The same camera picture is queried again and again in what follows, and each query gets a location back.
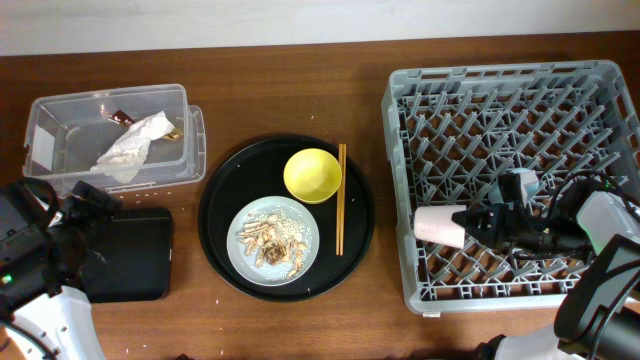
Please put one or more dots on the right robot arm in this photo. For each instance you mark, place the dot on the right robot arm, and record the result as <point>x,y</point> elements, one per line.
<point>589,218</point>

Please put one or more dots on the white napkin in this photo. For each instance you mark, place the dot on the white napkin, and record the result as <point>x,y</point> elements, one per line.
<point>127,155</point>

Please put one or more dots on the clear plastic waste bin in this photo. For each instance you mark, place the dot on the clear plastic waste bin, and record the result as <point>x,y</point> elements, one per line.
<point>66,135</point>

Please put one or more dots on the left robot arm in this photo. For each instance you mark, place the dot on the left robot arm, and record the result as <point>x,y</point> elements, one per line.
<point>59,327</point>

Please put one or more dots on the grey plate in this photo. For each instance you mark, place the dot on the grey plate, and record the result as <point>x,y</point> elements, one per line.
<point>269,277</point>

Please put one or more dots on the black rectangular tray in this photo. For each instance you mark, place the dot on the black rectangular tray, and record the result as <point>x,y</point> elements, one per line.
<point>133,263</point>

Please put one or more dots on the pink plastic cup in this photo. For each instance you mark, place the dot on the pink plastic cup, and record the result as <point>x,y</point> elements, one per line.
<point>434,224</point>

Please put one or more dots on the grey dishwasher rack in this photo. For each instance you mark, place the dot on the grey dishwasher rack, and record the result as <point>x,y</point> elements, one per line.
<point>451,132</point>

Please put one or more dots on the yellow plastic bowl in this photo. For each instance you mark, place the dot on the yellow plastic bowl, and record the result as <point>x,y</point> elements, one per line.
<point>312,175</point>

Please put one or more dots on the wooden chopstick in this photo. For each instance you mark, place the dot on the wooden chopstick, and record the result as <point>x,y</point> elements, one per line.
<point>343,198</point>
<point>339,202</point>

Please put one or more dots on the peanut shells and rice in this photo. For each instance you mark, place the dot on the peanut shells and rice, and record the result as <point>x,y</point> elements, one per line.
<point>275,239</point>

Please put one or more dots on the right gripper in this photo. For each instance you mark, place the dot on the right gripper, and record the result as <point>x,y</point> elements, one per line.
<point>502,224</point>

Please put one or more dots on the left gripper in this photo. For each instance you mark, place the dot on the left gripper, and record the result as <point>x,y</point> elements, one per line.
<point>75,208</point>

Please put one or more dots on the gold snack wrapper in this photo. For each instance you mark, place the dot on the gold snack wrapper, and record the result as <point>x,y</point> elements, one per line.
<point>123,119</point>

